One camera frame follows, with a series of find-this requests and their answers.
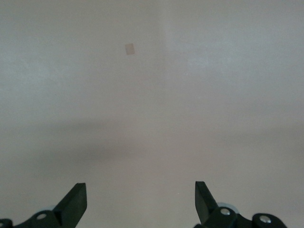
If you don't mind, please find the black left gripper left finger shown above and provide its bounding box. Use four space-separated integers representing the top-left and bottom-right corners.
0 182 87 228

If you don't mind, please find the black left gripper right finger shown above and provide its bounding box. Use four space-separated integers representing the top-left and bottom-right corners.
193 181 287 228

